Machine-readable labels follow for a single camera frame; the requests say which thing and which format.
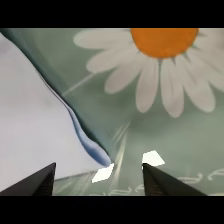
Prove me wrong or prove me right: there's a white shirt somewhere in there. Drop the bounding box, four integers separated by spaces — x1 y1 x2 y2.
0 32 112 193

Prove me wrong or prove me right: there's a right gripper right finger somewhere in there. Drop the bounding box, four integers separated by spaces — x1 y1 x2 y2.
142 162 208 197

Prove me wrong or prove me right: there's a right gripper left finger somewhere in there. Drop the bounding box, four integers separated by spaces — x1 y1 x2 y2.
0 162 57 197

